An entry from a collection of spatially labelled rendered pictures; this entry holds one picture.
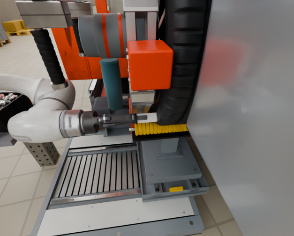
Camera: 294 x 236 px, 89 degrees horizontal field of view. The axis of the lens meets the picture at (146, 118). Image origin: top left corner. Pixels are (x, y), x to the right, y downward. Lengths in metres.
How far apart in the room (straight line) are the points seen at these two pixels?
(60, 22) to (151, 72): 0.25
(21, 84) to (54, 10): 0.31
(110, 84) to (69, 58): 0.45
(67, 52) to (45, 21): 0.68
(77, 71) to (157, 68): 0.92
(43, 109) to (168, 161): 0.66
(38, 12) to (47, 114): 0.25
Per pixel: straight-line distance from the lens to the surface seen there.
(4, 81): 0.66
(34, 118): 0.53
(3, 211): 1.30
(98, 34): 0.55
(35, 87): 0.63
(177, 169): 0.88
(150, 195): 0.86
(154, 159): 0.90
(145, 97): 0.39
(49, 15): 0.44
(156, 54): 0.26
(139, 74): 0.27
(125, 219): 0.92
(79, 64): 1.12
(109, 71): 0.73
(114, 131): 1.29
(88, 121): 0.48
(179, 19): 0.31
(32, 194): 1.27
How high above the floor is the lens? 0.94
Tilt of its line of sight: 37 degrees down
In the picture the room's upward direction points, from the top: straight up
